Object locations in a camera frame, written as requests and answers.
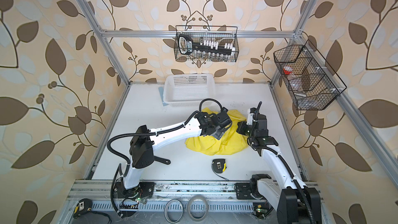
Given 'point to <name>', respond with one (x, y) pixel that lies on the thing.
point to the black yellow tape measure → (218, 165)
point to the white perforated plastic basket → (188, 89)
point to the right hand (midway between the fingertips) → (239, 124)
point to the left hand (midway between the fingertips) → (217, 126)
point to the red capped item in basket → (287, 70)
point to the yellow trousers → (232, 141)
